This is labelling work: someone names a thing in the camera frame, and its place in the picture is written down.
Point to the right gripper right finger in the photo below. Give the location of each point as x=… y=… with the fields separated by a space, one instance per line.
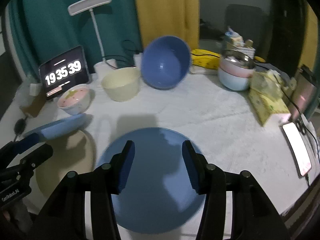
x=205 y=178

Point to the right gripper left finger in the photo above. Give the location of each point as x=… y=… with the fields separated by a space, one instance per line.
x=112 y=176

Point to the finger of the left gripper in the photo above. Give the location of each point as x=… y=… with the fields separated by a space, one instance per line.
x=28 y=141
x=37 y=157

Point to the light blue plate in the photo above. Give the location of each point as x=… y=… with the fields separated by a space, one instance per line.
x=158 y=196
x=58 y=128

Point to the beige plate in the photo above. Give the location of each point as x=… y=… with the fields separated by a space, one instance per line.
x=75 y=151

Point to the pink star bowl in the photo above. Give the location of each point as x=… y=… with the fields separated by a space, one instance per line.
x=75 y=100

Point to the tablet showing clock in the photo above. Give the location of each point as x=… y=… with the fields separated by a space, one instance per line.
x=64 y=72

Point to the cream bowl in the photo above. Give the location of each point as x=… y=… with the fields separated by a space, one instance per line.
x=122 y=84

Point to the white desk lamp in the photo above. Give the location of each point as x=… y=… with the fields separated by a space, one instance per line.
x=89 y=5

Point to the white charger block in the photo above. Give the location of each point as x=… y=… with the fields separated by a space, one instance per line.
x=103 y=67

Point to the smartphone with lit screen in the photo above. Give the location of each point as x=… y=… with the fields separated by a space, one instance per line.
x=298 y=148

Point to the light blue bowl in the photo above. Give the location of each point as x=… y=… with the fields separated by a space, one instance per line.
x=233 y=82

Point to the yellow tissue pack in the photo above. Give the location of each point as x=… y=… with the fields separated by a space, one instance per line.
x=266 y=97

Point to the teal curtain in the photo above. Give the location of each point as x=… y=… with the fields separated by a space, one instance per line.
x=39 y=30

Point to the yellow duck wipes pack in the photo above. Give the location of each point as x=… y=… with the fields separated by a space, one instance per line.
x=206 y=59

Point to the pink steel-lined bowl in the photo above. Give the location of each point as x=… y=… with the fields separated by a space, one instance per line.
x=237 y=63

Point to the dark blue bowl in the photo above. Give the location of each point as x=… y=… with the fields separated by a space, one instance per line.
x=165 y=62

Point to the silver pink appliance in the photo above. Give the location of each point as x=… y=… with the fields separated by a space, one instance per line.
x=303 y=93

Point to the white perforated basket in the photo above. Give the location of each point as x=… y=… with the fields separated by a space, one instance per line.
x=249 y=51

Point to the blue snack packet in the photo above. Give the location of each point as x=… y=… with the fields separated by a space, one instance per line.
x=233 y=37

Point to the dark chair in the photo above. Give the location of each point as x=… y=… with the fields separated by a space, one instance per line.
x=248 y=21

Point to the yellow curtain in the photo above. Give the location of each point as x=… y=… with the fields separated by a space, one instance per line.
x=169 y=17

